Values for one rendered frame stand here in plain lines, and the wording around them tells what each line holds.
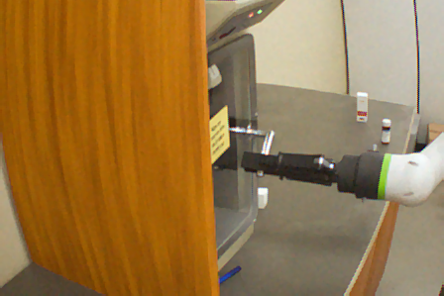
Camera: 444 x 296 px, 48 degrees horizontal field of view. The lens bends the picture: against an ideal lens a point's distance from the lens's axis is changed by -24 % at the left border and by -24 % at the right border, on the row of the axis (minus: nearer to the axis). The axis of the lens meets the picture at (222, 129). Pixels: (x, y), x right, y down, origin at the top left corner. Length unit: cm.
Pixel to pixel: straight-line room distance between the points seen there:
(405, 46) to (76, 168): 323
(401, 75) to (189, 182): 326
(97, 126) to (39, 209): 30
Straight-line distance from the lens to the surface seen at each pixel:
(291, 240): 136
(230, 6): 88
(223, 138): 113
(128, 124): 91
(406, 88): 409
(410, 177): 108
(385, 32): 401
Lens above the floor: 165
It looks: 21 degrees down
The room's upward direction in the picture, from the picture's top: 2 degrees counter-clockwise
